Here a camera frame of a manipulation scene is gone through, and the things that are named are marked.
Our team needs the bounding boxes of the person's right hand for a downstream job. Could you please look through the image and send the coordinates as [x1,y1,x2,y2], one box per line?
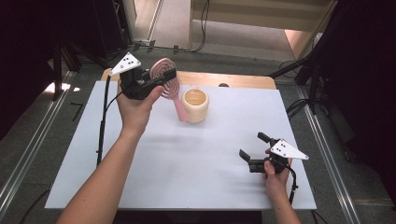
[262,158,294,199]

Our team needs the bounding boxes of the light wooden platform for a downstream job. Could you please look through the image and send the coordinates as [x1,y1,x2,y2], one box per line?
[188,0,339,62]

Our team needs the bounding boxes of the black curtain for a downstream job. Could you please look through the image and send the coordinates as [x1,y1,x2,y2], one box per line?
[311,0,396,206]
[0,0,97,141]

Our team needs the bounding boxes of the pink hairbrush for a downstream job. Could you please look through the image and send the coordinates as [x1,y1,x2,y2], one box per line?
[148,57,190,123]

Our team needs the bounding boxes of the black metal stand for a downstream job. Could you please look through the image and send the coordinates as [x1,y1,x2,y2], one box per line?
[50,40,82,102]
[269,46,325,116]

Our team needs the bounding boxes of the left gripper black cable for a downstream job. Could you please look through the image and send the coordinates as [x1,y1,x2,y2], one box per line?
[18,74,124,224]

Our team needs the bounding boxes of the wooden table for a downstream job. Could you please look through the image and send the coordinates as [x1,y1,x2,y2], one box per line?
[101,68,277,91]

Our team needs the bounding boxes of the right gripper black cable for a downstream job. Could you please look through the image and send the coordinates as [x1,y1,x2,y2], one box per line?
[285,164,300,206]

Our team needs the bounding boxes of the hanging black cable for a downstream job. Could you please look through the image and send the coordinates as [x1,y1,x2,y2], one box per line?
[174,0,210,53]

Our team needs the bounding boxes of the black floor cables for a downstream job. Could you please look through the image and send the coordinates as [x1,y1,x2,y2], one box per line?
[285,98,312,120]

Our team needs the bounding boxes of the white table mat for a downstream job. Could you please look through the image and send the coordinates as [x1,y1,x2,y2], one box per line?
[45,80,317,211]

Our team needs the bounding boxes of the yellow floor tape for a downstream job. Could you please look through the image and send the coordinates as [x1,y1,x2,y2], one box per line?
[353,198,396,206]

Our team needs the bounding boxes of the beige ribbed cup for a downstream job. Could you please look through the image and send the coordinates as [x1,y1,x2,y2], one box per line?
[181,88,210,124]

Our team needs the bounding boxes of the black cabinet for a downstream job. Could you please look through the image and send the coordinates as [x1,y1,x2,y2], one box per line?
[90,0,134,60]

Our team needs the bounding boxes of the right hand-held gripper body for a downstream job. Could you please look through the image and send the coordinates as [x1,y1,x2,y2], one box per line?
[248,138,310,175]

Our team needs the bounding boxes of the person's left hand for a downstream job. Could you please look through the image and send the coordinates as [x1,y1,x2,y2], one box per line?
[116,81,165,140]

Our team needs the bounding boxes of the aluminium floor rail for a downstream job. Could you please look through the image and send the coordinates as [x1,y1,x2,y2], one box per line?
[295,85,362,224]
[0,70,78,216]

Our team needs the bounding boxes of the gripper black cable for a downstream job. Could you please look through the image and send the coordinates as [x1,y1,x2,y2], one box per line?
[18,74,124,224]
[285,164,300,206]

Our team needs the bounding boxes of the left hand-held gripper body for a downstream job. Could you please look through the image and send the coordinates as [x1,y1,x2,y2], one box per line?
[108,51,157,101]

